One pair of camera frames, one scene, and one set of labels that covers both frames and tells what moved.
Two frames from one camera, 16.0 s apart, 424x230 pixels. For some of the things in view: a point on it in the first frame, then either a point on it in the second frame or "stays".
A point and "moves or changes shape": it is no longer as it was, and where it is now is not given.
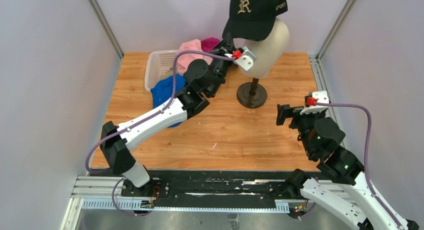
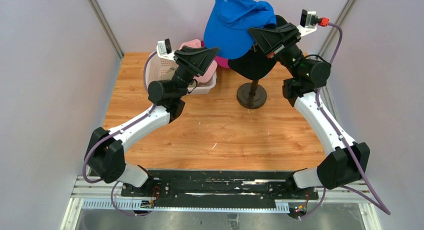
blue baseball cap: [164, 90] moves or changes shape
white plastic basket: [158, 62] stays
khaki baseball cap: [170, 72] stays
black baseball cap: [252, 14] -> [255, 64]
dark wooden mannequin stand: [252, 95] stays
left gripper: [224, 49] -> [197, 60]
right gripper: [284, 110] -> [269, 39]
